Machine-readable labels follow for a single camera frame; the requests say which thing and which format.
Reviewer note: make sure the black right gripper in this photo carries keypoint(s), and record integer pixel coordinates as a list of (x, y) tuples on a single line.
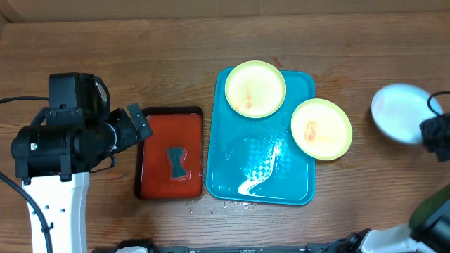
[(434, 132)]

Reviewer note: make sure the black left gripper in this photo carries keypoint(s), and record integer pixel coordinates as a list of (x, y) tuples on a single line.
[(129, 135)]

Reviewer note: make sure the white round plate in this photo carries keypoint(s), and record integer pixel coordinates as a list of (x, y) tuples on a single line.
[(399, 109)]

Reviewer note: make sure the yellow plate front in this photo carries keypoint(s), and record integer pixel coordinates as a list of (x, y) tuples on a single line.
[(321, 129)]

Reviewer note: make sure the yellow plate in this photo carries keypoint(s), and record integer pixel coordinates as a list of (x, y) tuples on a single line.
[(321, 129), (255, 89)]

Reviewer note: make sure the yellow plate back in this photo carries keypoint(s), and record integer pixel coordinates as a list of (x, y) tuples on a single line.
[(255, 89)]

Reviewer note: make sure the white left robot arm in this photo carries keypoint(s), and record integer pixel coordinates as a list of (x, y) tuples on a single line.
[(54, 162)]

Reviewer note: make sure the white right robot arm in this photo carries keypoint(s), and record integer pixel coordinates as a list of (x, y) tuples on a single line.
[(428, 227)]

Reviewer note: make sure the black tray with red water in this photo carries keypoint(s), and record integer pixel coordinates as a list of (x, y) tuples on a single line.
[(172, 127)]

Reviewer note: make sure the blue plastic serving tray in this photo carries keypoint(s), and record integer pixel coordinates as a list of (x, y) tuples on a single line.
[(257, 160)]

